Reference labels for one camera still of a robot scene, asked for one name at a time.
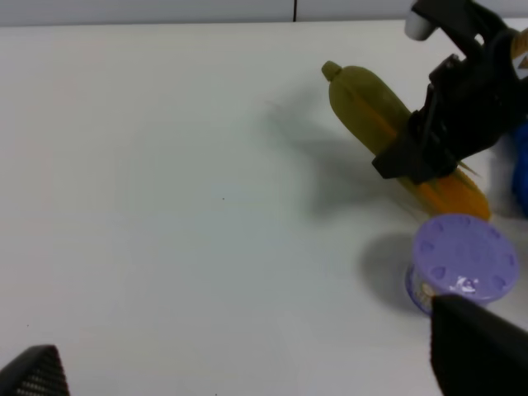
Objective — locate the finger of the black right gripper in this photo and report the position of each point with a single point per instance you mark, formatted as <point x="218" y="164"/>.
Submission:
<point x="475" y="352"/>

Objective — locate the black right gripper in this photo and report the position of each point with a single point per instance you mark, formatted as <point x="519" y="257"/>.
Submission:
<point x="472" y="101"/>

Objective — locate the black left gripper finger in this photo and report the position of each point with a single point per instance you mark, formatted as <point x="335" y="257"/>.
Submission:
<point x="38" y="370"/>

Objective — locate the corn cob with green husk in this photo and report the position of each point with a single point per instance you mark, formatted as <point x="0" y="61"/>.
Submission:
<point x="374" y="114"/>

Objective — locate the purple lidded round container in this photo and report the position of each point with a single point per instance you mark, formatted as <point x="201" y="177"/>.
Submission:
<point x="462" y="255"/>

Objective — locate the blue crumpled cloth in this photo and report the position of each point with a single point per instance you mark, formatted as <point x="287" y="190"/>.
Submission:
<point x="519" y="183"/>

